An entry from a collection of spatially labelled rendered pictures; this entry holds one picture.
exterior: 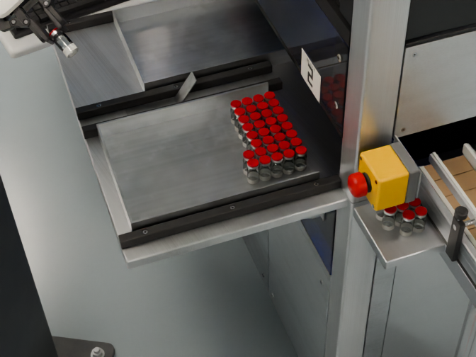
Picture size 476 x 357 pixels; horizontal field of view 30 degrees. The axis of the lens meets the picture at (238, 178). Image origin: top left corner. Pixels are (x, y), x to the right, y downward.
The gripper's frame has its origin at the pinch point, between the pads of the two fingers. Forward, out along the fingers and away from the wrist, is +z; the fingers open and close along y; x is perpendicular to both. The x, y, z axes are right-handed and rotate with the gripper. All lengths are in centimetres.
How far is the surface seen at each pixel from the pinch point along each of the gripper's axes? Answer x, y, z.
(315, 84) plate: -25.1, -25.2, 31.0
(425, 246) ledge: -20, -21, 64
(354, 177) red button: -11, -19, 48
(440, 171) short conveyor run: -20, -31, 56
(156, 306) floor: -112, 45, 37
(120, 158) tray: -28.4, 10.3, 16.6
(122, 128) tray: -32.3, 7.0, 11.9
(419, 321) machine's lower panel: -65, -9, 80
